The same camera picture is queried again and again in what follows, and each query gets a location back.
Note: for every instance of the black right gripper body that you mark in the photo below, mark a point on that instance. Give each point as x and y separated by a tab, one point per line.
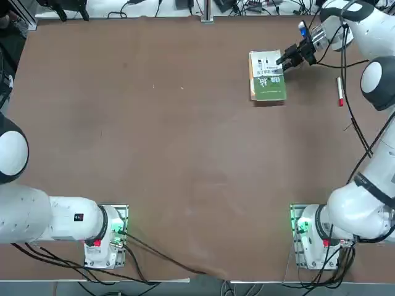
307	52

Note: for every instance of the green and white book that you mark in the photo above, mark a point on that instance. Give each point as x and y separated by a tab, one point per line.
268	92

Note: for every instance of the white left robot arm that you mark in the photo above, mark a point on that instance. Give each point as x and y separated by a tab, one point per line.
37	212

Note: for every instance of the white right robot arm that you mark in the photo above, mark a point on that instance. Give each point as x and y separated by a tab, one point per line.
370	200

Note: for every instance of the white marker with red cap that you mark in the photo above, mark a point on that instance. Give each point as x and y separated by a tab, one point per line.
340	91

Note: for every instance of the long black power strip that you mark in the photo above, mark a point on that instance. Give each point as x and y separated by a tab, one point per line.
225	4

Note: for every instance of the black power strip pair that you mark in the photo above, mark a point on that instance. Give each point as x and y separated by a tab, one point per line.
184	3

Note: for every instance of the black stand legs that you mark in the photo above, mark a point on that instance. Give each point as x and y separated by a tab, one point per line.
60	9

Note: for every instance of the aluminium frame post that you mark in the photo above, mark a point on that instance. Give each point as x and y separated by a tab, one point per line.
206	12

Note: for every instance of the aluminium rail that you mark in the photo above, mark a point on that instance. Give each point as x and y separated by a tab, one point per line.
26	17

